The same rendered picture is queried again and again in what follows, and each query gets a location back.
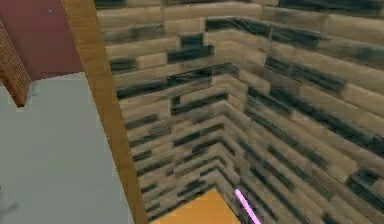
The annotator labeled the pink thin rod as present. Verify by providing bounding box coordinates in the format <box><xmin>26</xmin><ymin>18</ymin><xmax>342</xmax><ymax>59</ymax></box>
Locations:
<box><xmin>234</xmin><ymin>188</ymin><xmax>262</xmax><ymax>224</ymax></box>

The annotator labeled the brown wooden door frame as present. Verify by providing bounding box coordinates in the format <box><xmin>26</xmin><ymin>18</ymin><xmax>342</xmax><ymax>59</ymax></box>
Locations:
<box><xmin>60</xmin><ymin>0</ymin><xmax>149</xmax><ymax>224</ymax></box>

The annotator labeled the brown woven cabinet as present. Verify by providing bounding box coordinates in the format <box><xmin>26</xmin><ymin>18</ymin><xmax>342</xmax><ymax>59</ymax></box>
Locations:
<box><xmin>0</xmin><ymin>20</ymin><xmax>33</xmax><ymax>108</ymax></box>

